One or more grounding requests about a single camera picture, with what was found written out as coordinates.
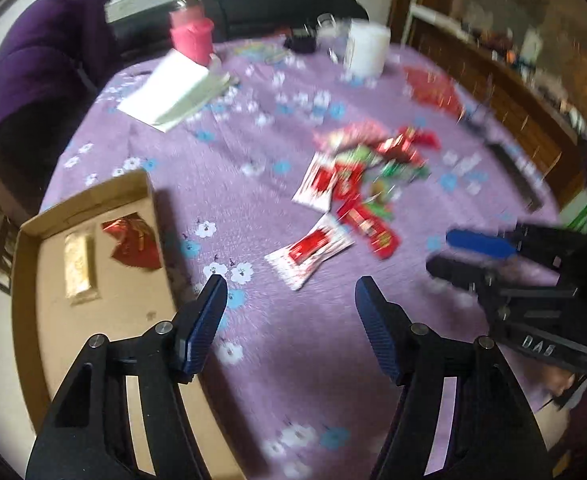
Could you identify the beige gold snack packet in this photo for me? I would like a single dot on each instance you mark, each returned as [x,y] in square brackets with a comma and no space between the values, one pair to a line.
[79,270]

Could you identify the shallow cardboard box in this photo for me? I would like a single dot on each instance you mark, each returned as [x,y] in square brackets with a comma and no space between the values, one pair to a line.
[118,305]

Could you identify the row of small shelf items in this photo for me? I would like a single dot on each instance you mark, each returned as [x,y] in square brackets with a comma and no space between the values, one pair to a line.
[523,50]

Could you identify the white paper sheet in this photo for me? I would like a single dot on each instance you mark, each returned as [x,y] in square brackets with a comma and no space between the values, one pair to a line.
[166,87]

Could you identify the small white red snack packet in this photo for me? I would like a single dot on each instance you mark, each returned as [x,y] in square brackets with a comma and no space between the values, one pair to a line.
[316,185]

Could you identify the black remote control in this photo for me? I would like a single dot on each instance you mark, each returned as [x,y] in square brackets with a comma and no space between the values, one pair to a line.
[516,172]

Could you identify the clear glass jar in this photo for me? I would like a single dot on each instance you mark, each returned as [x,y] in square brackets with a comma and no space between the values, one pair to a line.
[327,24]

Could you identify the person's right hand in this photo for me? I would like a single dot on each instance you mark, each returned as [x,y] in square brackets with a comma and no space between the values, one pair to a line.
[556,381]

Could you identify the green printed box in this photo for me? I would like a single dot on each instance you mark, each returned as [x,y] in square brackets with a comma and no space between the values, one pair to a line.
[578,216]

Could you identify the black leather sofa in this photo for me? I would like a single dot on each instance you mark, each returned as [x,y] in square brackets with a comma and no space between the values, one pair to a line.
[253,7]

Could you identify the pink sleeved bottle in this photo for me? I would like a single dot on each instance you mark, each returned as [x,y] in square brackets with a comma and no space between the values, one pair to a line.
[191,37]

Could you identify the purple floral tablecloth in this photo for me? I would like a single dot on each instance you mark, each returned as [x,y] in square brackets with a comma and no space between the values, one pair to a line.
[213,185]

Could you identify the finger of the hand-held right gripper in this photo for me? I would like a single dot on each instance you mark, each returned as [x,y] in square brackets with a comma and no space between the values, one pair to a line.
[453,271]
[473,244]

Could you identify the pile of mixed snacks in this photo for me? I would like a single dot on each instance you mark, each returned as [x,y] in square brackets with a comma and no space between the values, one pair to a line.
[368,160]

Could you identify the large white red snack packet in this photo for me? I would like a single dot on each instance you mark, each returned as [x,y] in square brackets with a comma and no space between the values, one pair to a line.
[308,255]

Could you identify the colourful printed paper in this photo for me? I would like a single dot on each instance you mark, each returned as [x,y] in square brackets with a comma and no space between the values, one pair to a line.
[258,51]

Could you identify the red paper packet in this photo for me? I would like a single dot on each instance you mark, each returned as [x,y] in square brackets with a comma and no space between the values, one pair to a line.
[431,91]

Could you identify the wooden cabinet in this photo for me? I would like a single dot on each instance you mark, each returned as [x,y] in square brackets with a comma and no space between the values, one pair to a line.
[518,95]

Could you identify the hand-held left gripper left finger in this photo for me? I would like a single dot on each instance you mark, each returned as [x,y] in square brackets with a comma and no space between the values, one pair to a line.
[203,330]

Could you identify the crinkled red snack packet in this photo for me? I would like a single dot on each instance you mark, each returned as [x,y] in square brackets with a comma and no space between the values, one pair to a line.
[136,245]

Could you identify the pale green folded paper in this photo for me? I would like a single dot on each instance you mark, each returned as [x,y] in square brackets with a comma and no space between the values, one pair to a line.
[208,90]

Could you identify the black binder clip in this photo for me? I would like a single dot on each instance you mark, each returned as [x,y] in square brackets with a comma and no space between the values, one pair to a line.
[301,41]

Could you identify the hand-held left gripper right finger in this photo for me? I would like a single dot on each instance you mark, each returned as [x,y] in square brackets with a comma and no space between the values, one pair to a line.
[378,330]

